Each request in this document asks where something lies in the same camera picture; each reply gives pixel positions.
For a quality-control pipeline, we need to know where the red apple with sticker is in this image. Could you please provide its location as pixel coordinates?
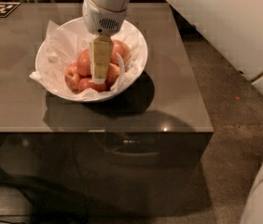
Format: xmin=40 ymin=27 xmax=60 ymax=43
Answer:
xmin=76 ymin=49 xmax=91 ymax=77

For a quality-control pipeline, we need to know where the middle right red apple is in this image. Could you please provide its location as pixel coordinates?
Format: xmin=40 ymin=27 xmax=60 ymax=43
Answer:
xmin=105 ymin=63 xmax=120 ymax=88

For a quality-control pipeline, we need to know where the left red apple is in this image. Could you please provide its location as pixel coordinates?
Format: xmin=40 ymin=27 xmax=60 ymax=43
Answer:
xmin=64 ymin=63 xmax=81 ymax=91

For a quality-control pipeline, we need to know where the back right red apple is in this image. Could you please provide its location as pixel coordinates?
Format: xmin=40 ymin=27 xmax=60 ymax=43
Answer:
xmin=110 ymin=40 xmax=131 ymax=64

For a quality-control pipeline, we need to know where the white ceramic bowl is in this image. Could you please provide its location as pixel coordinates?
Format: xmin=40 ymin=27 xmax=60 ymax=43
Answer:
xmin=35 ymin=16 xmax=148 ymax=104

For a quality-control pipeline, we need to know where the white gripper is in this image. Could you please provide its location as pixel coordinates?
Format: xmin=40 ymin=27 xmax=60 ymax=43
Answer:
xmin=82 ymin=0 xmax=127 ymax=84

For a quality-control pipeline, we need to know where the front red apple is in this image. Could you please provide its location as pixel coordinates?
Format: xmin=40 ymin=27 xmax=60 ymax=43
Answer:
xmin=78 ymin=77 xmax=107 ymax=92

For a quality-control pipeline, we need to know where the white tissue paper liner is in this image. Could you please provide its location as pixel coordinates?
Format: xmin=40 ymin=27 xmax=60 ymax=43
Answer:
xmin=29 ymin=20 xmax=143 ymax=100

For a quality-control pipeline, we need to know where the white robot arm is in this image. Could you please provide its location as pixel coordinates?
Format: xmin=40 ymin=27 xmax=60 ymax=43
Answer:
xmin=165 ymin=0 xmax=263 ymax=224

